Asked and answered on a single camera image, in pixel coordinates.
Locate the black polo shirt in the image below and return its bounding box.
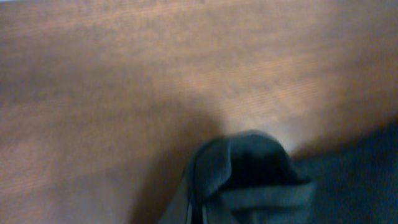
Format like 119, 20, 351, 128
160, 123, 397, 224

